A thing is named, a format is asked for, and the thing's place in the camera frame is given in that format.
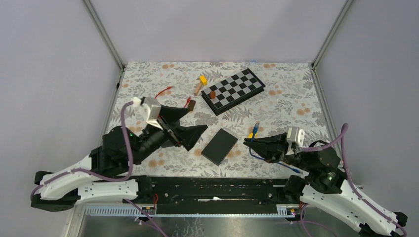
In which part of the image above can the red cable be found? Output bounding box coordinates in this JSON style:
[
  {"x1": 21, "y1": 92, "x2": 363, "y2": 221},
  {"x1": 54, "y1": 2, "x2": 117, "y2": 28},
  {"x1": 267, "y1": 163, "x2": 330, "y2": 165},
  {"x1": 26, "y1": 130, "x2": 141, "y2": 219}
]
[{"x1": 154, "y1": 86, "x2": 192, "y2": 109}]

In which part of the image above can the aluminium frame post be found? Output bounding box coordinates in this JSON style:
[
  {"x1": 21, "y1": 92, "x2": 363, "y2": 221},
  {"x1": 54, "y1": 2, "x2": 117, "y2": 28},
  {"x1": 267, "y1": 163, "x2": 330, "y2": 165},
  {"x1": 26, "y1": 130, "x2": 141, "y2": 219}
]
[
  {"x1": 311, "y1": 0, "x2": 354, "y2": 70},
  {"x1": 81, "y1": 0, "x2": 125, "y2": 70}
]

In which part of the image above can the left aluminium frame post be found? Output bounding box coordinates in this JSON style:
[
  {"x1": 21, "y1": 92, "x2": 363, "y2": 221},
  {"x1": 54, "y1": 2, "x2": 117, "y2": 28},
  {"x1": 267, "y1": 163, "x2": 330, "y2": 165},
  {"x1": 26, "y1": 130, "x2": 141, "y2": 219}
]
[{"x1": 81, "y1": 0, "x2": 125, "y2": 70}]

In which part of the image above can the light wooden block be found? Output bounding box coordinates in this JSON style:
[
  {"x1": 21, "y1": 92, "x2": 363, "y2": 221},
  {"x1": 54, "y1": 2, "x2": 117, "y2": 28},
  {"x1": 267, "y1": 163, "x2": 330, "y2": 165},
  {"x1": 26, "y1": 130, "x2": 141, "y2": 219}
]
[{"x1": 193, "y1": 82, "x2": 203, "y2": 96}]

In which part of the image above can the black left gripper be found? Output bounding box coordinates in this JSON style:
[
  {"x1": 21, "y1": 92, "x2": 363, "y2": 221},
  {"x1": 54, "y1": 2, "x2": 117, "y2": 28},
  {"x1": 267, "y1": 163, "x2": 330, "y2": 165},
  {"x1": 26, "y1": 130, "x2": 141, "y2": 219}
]
[{"x1": 131, "y1": 106, "x2": 210, "y2": 166}]

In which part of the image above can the brown round chess piece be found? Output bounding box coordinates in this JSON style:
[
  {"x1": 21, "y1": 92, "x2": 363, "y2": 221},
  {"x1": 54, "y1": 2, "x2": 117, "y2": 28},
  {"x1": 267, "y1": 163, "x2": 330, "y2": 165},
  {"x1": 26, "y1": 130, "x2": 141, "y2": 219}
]
[{"x1": 209, "y1": 91, "x2": 216, "y2": 99}]

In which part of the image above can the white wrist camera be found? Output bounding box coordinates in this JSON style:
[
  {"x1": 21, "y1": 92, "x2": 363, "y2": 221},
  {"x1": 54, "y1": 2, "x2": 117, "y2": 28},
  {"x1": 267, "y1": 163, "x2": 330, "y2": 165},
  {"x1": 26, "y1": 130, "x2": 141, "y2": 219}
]
[
  {"x1": 132, "y1": 97, "x2": 163, "y2": 130},
  {"x1": 286, "y1": 126, "x2": 305, "y2": 155}
]

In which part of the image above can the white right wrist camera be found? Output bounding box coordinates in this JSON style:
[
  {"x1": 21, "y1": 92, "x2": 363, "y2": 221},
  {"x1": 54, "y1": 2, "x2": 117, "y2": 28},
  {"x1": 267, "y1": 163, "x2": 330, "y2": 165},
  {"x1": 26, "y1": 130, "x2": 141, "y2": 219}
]
[{"x1": 286, "y1": 126, "x2": 305, "y2": 155}]

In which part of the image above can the right aluminium frame post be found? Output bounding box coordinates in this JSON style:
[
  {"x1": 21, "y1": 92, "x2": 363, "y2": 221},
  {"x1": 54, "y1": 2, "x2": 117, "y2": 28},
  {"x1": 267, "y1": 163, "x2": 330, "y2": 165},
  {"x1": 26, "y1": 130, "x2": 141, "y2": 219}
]
[{"x1": 311, "y1": 0, "x2": 354, "y2": 70}]

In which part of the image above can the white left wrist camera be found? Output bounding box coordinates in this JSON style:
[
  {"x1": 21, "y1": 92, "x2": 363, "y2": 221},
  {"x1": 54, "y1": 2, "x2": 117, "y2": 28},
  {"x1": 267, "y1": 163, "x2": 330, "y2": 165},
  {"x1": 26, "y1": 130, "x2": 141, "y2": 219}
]
[{"x1": 132, "y1": 97, "x2": 163, "y2": 130}]

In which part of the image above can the black white chessboard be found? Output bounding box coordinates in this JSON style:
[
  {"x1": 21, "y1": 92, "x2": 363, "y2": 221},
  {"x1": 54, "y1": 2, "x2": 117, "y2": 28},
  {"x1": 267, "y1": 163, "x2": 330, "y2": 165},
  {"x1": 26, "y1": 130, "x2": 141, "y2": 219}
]
[{"x1": 201, "y1": 68, "x2": 265, "y2": 116}]

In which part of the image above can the yellow block near chessboard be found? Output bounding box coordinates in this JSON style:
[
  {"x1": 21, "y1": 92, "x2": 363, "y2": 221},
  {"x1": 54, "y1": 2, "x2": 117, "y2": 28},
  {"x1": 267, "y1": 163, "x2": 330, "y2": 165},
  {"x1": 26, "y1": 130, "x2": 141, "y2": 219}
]
[{"x1": 199, "y1": 75, "x2": 208, "y2": 86}]

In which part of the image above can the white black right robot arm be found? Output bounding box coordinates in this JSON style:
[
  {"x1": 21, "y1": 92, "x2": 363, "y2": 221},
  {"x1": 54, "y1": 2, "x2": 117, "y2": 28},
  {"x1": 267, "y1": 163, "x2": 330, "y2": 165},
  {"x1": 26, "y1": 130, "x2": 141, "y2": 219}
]
[{"x1": 244, "y1": 127, "x2": 408, "y2": 237}]

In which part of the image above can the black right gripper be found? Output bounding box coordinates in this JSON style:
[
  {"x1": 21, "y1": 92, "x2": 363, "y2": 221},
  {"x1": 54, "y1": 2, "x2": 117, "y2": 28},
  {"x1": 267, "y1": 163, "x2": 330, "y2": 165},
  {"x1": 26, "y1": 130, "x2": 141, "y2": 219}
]
[{"x1": 242, "y1": 131, "x2": 314, "y2": 172}]

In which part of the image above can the blue ethernet cable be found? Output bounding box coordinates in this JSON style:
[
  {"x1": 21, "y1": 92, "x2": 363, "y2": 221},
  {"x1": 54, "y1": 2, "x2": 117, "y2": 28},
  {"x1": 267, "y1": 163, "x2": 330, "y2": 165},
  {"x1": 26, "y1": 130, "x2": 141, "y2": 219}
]
[{"x1": 249, "y1": 121, "x2": 303, "y2": 174}]

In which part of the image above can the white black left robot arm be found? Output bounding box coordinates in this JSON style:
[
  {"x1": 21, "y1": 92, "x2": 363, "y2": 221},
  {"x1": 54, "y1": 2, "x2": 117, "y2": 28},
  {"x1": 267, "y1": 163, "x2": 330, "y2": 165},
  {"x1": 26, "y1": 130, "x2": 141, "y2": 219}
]
[{"x1": 30, "y1": 102, "x2": 207, "y2": 212}]

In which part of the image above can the dark brown wooden block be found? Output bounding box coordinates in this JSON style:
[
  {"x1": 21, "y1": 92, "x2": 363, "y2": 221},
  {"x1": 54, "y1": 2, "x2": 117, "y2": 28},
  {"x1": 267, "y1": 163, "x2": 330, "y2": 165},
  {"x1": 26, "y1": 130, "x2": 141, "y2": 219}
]
[{"x1": 187, "y1": 100, "x2": 196, "y2": 111}]

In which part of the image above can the floral table mat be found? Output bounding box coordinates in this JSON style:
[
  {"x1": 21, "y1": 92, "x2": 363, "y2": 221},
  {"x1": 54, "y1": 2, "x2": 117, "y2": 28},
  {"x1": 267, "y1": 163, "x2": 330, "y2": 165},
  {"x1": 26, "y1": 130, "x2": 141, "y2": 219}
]
[{"x1": 107, "y1": 62, "x2": 329, "y2": 178}]

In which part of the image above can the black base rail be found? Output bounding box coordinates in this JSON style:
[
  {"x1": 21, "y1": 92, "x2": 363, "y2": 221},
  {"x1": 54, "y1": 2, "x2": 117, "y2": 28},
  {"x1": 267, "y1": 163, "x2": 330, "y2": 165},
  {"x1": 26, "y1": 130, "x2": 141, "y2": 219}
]
[{"x1": 130, "y1": 175, "x2": 308, "y2": 216}]

